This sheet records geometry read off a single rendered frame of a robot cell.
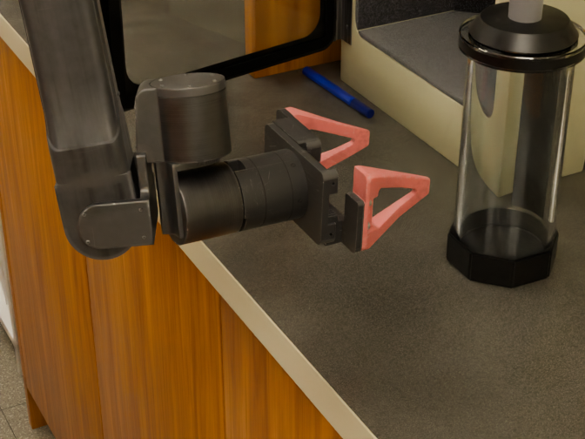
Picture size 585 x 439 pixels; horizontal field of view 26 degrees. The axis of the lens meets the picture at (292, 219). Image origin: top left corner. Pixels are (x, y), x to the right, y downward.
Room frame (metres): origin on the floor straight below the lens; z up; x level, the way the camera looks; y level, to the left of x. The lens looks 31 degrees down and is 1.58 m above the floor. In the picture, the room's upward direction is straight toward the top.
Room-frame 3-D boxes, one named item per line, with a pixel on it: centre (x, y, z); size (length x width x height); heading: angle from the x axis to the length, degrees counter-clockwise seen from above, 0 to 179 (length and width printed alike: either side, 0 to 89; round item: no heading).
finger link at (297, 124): (0.95, -0.03, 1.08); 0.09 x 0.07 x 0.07; 117
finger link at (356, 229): (0.88, -0.06, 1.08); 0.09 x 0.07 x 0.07; 117
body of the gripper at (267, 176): (0.88, 0.02, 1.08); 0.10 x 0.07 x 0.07; 27
